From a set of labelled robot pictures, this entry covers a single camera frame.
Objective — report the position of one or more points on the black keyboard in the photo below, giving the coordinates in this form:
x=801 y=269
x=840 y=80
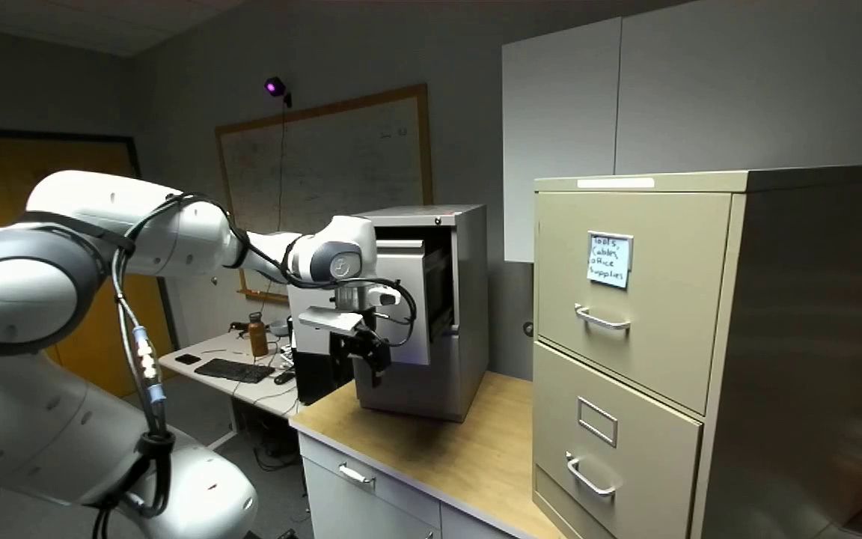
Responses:
x=238 y=371

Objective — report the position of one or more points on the small black device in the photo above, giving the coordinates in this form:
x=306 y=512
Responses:
x=188 y=357

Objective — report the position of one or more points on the white desk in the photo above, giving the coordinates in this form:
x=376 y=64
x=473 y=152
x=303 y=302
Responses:
x=274 y=392

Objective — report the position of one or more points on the beige bottom cabinet drawer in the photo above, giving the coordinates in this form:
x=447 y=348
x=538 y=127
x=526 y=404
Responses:
x=608 y=458

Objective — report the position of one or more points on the white wall cabinet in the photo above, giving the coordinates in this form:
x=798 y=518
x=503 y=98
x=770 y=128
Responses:
x=686 y=88

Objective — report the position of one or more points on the black camera with purple light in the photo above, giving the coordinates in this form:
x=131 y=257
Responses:
x=276 y=88

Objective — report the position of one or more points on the brown glass bottle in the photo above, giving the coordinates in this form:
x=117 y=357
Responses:
x=258 y=333

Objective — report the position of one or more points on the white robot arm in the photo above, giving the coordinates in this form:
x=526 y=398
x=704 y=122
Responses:
x=66 y=437

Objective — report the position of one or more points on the wood top white counter cabinet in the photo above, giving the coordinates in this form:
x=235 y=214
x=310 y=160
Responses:
x=479 y=464

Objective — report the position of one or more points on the beige cabinet drawer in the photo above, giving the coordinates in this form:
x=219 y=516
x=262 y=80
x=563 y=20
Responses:
x=659 y=330
x=608 y=458

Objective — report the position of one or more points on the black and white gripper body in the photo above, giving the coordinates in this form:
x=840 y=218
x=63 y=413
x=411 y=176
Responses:
x=328 y=333

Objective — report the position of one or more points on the white paper label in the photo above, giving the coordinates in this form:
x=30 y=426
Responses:
x=608 y=257

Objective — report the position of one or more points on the yellow wooden door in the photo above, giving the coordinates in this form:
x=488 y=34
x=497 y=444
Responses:
x=59 y=291

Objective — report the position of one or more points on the beige top cabinet drawer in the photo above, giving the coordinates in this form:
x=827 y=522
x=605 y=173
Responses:
x=659 y=330

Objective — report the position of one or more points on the beige metal filing cabinet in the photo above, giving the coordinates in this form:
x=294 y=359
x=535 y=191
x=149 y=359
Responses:
x=782 y=426

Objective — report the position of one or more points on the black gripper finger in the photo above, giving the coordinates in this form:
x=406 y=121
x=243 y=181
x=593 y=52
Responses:
x=372 y=365

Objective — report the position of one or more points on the wood framed whiteboard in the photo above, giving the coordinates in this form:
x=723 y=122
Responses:
x=301 y=169

